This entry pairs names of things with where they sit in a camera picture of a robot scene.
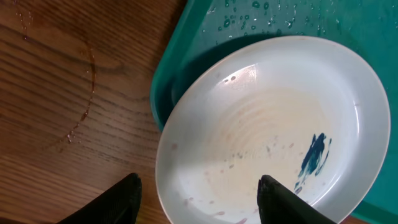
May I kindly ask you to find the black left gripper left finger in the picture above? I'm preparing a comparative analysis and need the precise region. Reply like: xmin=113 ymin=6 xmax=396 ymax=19
xmin=59 ymin=173 xmax=142 ymax=224

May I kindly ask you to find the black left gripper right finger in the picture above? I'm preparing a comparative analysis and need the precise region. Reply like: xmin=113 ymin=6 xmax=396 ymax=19
xmin=257 ymin=175 xmax=335 ymax=224

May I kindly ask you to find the light blue plate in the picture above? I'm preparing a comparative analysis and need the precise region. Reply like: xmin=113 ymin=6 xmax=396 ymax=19
xmin=155 ymin=36 xmax=391 ymax=223

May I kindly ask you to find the teal plastic tray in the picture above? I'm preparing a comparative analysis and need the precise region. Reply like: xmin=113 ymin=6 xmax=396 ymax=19
xmin=150 ymin=0 xmax=397 ymax=223

